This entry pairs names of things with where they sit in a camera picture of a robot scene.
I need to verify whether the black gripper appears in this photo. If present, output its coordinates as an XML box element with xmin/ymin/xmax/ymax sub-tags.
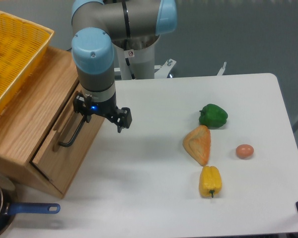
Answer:
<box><xmin>73</xmin><ymin>85</ymin><xmax>132</xmax><ymax>133</ymax></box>

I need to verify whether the wooden top drawer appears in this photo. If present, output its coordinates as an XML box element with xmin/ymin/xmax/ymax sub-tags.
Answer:
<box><xmin>31</xmin><ymin>86</ymin><xmax>104</xmax><ymax>196</ymax></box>

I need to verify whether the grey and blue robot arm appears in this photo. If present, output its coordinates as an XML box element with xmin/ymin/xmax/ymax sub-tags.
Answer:
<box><xmin>72</xmin><ymin>0</ymin><xmax>177</xmax><ymax>132</ymax></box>

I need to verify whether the wooden drawer cabinet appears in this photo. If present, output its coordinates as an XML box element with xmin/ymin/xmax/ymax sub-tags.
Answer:
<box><xmin>0</xmin><ymin>46</ymin><xmax>80</xmax><ymax>200</ymax></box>

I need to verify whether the orange croissant bread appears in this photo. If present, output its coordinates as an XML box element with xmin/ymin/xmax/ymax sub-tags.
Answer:
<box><xmin>183</xmin><ymin>125</ymin><xmax>211</xmax><ymax>166</ymax></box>

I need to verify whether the yellow plastic basket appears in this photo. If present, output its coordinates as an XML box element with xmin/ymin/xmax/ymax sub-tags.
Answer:
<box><xmin>0</xmin><ymin>11</ymin><xmax>54</xmax><ymax>114</ymax></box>

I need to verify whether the green bell pepper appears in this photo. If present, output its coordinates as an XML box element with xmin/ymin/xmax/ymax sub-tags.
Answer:
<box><xmin>199</xmin><ymin>104</ymin><xmax>228</xmax><ymax>128</ymax></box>

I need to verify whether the yellow bell pepper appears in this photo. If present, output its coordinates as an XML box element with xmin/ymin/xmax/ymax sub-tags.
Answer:
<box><xmin>199</xmin><ymin>166</ymin><xmax>222</xmax><ymax>198</ymax></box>

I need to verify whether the brown egg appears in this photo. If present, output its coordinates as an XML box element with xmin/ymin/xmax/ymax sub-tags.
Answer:
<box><xmin>235</xmin><ymin>144</ymin><xmax>254</xmax><ymax>159</ymax></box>

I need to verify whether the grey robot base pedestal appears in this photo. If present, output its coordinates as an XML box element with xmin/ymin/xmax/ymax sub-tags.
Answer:
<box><xmin>113</xmin><ymin>35</ymin><xmax>160</xmax><ymax>80</ymax></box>

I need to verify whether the white metal table bracket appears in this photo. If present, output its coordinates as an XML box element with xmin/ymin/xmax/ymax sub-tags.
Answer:
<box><xmin>217</xmin><ymin>61</ymin><xmax>227</xmax><ymax>76</ymax></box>

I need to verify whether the blue handled saucepan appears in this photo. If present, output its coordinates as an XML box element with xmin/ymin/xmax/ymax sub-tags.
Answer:
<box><xmin>0</xmin><ymin>176</ymin><xmax>61</xmax><ymax>235</ymax></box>

